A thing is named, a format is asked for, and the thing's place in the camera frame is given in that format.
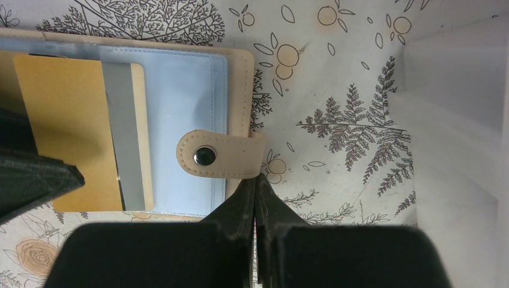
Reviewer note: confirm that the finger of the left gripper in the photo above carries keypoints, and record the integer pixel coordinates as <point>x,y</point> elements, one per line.
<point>29,180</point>

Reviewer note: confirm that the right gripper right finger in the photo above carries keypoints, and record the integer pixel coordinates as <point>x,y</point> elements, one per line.
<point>294,253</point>

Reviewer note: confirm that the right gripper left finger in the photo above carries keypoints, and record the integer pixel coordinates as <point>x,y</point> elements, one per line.
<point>213,252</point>

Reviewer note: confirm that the beige card holder wallet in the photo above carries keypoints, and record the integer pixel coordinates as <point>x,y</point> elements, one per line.
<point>198,102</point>

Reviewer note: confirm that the white card box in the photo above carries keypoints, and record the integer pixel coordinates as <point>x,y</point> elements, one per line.
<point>455,106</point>

